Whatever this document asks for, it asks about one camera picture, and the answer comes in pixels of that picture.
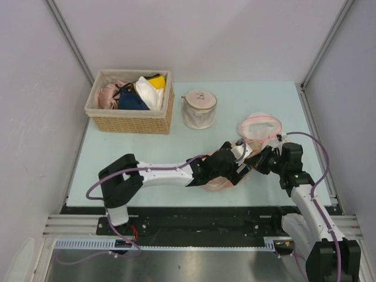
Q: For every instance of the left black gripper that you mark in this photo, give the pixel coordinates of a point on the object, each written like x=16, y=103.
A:
x=233, y=175

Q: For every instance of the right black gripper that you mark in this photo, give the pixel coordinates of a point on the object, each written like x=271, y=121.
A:
x=258, y=162

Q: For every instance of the floral print laundry bag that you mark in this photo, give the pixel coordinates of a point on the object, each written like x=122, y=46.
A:
x=221, y=183

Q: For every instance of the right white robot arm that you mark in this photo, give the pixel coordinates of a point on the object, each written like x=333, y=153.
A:
x=328, y=254

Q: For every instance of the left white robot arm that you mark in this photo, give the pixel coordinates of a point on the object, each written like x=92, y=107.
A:
x=122, y=179

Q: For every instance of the pink trimmed mesh bag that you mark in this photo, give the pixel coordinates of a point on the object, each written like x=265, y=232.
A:
x=260, y=126

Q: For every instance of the round mesh laundry bag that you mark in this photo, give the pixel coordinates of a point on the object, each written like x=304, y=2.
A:
x=199, y=109

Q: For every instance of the white garment in basket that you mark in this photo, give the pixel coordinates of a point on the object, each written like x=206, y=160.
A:
x=152, y=97

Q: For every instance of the yellow garment in basket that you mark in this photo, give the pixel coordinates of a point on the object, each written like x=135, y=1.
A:
x=157, y=81

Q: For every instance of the woven wicker basket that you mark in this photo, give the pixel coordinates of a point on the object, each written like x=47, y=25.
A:
x=130, y=121

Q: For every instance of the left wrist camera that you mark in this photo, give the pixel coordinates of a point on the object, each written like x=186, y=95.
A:
x=241, y=151

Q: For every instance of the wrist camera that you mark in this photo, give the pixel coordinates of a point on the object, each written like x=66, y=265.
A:
x=281, y=139
x=241, y=151

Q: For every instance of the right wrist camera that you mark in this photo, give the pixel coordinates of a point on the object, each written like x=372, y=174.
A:
x=281, y=139

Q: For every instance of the right aluminium frame post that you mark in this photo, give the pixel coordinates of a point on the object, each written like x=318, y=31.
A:
x=329, y=39

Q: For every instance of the aluminium frame post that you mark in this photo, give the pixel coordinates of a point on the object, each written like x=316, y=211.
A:
x=329, y=39
x=68, y=37

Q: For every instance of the slotted cable duct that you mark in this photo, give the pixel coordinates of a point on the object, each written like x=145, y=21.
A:
x=112, y=244

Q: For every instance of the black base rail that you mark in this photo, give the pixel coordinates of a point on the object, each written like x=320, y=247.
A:
x=204, y=226

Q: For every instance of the left aluminium frame post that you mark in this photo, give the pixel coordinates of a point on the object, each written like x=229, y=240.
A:
x=68, y=37

